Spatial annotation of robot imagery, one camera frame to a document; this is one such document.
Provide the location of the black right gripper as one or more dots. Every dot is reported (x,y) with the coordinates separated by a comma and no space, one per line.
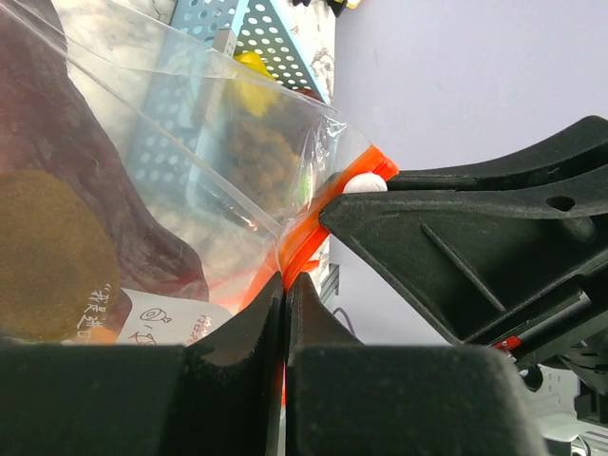
(475,264)

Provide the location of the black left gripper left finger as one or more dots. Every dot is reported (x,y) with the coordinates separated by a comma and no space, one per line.
(219,396)

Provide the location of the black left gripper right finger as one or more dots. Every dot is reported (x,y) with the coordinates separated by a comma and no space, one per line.
(347,398)

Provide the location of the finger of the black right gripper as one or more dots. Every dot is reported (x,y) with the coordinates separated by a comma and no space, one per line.
(577,149)

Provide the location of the brown kiwi fruit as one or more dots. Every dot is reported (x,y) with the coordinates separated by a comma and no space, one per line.
(59,273)

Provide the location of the clear zip bag orange zipper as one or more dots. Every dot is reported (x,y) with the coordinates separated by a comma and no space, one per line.
(114,49)

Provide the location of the red and orange meat slab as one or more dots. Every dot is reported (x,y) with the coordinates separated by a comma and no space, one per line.
(47,124)

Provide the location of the brown nugget cluster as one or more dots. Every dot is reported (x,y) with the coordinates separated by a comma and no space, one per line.
(261,160)

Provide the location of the yellow lemon fruit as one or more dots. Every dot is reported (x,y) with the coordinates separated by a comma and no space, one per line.
(253,88)

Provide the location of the light blue perforated plastic basket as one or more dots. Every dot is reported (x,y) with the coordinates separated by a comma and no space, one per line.
(195,113)

